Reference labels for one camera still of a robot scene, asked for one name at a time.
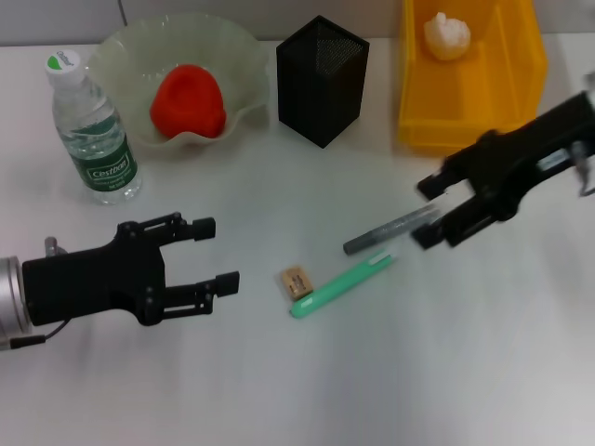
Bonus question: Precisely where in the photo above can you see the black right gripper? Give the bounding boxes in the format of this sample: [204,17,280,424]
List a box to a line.
[410,90,595,252]

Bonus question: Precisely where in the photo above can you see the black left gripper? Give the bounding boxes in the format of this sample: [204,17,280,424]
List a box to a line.
[21,211,242,328]

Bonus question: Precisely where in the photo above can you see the beige eraser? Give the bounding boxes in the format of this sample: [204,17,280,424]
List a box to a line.
[280,264,315,298]

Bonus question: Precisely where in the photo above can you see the green pen white cap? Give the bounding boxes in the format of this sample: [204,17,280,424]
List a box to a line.
[290,250,399,321]

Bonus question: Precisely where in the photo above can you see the clear water bottle green label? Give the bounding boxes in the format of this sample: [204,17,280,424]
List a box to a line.
[45,46,143,206]

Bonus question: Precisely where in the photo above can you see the white paper ball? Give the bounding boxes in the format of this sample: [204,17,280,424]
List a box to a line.
[422,12,471,61]

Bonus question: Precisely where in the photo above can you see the grey glitter pen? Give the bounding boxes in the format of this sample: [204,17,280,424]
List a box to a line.
[342,206,441,256]

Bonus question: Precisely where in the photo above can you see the black mesh pen holder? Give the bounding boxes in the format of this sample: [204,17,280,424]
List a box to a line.
[275,14,371,150]

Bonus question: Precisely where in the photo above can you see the translucent wavy glass fruit plate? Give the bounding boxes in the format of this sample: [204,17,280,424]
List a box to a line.
[86,12,271,151]

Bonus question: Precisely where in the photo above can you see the yellow plastic bin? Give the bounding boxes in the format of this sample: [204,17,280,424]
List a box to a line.
[397,0,549,157]

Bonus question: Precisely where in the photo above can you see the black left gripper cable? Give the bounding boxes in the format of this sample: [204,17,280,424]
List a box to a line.
[0,235,71,350]

